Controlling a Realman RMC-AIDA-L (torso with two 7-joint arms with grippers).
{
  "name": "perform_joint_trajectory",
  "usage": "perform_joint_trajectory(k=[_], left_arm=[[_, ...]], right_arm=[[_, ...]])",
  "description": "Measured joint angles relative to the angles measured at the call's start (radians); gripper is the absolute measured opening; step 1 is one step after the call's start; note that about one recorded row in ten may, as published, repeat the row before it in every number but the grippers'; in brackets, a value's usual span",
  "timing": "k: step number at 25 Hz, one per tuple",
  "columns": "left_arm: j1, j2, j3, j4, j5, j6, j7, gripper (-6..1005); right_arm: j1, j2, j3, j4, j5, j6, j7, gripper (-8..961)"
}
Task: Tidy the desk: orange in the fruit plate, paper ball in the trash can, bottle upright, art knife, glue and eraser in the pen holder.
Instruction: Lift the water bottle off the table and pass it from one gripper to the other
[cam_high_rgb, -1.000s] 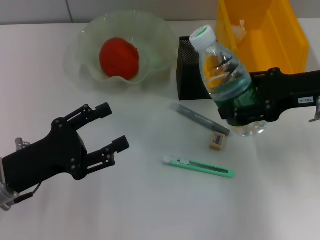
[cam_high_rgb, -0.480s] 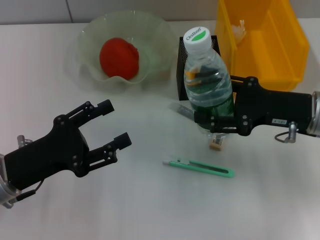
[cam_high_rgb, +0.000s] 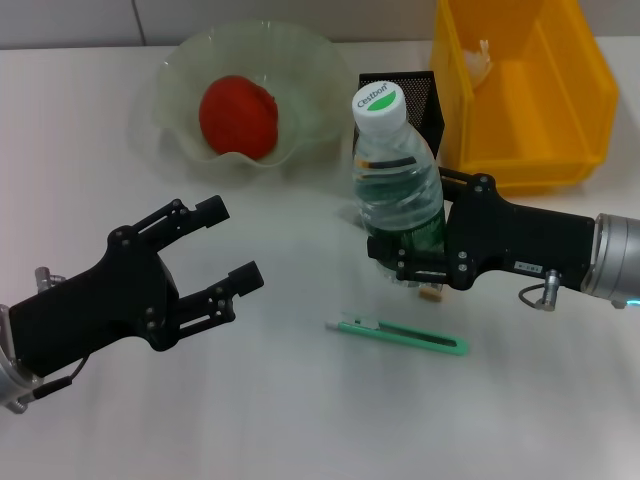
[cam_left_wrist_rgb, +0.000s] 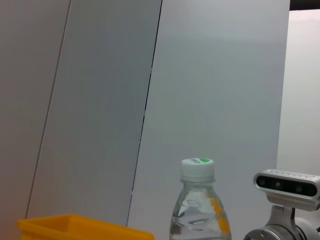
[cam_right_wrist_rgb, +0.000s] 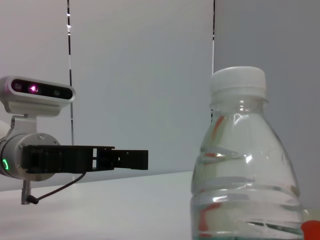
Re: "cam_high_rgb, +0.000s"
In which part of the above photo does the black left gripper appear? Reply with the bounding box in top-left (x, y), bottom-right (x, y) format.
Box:
top-left (8, 194), bottom-right (232, 378)

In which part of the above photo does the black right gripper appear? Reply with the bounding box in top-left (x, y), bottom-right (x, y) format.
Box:
top-left (366, 167), bottom-right (599, 292)

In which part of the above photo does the clear plastic water bottle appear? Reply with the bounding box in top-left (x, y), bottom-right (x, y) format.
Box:
top-left (351, 82), bottom-right (448, 290)

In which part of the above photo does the orange fruit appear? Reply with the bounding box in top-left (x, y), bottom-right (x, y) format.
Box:
top-left (198, 74), bottom-right (281, 162)

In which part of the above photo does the green utility knife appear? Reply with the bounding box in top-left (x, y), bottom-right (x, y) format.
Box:
top-left (324, 312), bottom-right (470, 358)

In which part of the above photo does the white paper ball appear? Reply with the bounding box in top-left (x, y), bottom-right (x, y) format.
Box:
top-left (462, 38), bottom-right (495, 89)

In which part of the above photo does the black mesh pen holder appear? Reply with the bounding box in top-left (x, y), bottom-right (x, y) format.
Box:
top-left (352, 70), bottom-right (446, 171)

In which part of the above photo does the translucent green fruit bowl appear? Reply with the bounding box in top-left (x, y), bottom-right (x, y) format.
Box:
top-left (153, 19), bottom-right (352, 177)

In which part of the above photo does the yellow plastic storage bin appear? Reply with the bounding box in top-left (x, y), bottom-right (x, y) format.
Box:
top-left (429, 0), bottom-right (620, 196)

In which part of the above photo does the left gripper cable with plug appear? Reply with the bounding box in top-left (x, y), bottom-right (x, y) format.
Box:
top-left (29, 266), bottom-right (90, 401)

